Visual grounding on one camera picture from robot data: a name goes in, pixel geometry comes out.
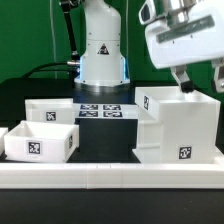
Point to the white rear drawer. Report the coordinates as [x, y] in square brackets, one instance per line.
[59, 111]

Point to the white L-shaped fence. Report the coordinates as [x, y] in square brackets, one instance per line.
[110, 176]

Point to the marker tag sheet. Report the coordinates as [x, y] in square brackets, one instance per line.
[106, 111]

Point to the white front drawer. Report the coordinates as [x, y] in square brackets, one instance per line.
[41, 142]

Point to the white block at left edge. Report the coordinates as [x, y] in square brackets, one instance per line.
[3, 132]

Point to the white drawer cabinet box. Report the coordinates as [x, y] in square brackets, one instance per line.
[175, 127]

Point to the white drawer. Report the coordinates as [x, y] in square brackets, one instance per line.
[41, 142]
[59, 111]

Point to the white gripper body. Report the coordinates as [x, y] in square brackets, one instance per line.
[181, 32]

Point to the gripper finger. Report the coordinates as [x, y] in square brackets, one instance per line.
[218, 65]
[181, 77]

